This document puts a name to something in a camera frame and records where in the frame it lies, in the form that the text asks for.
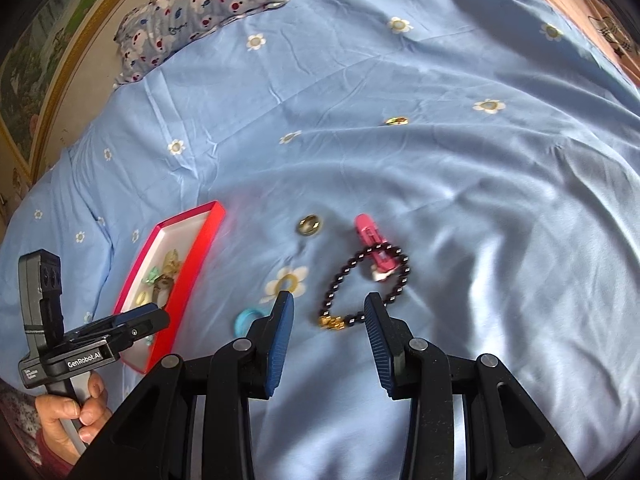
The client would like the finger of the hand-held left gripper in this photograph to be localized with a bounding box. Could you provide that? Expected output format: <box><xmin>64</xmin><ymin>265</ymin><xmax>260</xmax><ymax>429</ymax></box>
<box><xmin>65</xmin><ymin>304</ymin><xmax>163</xmax><ymax>336</ymax></box>
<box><xmin>102</xmin><ymin>308</ymin><xmax>171</xmax><ymax>358</ymax></box>

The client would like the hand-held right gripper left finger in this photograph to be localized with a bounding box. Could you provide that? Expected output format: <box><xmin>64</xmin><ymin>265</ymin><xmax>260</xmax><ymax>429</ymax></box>
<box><xmin>67</xmin><ymin>290</ymin><xmax>295</xmax><ymax>480</ymax></box>

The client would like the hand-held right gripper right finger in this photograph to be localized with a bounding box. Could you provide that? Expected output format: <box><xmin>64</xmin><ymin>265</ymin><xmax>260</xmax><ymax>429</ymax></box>
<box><xmin>363</xmin><ymin>291</ymin><xmax>586</xmax><ymax>480</ymax></box>

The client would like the gold wrist watch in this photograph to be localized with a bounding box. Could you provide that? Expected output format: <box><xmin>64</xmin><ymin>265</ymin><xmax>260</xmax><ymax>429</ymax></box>
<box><xmin>151</xmin><ymin>280</ymin><xmax>175</xmax><ymax>308</ymax></box>

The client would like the black bead bracelet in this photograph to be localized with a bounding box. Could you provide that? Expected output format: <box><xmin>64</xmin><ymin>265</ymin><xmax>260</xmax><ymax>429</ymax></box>
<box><xmin>317</xmin><ymin>242</ymin><xmax>412</xmax><ymax>333</ymax></box>

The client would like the red shallow box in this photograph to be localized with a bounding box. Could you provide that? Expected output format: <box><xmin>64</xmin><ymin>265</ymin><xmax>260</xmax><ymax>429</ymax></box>
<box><xmin>112</xmin><ymin>201</ymin><xmax>227</xmax><ymax>375</ymax></box>

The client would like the person's left hand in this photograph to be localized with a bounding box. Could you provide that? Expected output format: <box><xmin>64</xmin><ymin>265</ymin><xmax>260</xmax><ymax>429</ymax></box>
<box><xmin>34</xmin><ymin>371</ymin><xmax>113</xmax><ymax>466</ymax></box>

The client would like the pink hair clip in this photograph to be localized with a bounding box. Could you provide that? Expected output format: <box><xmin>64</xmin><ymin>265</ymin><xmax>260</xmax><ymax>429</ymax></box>
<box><xmin>354</xmin><ymin>214</ymin><xmax>399</xmax><ymax>282</ymax></box>

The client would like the patterned blue pillow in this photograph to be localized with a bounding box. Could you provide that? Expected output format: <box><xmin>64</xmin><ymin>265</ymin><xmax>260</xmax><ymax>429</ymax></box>
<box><xmin>112</xmin><ymin>0</ymin><xmax>292</xmax><ymax>92</ymax></box>

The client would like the blue hair tie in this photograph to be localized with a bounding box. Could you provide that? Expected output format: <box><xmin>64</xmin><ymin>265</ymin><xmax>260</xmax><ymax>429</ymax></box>
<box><xmin>234</xmin><ymin>307</ymin><xmax>268</xmax><ymax>338</ymax></box>

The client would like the framed wall picture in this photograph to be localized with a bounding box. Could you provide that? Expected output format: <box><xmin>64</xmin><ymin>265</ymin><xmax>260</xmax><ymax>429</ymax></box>
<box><xmin>0</xmin><ymin>0</ymin><xmax>146</xmax><ymax>176</ymax></box>

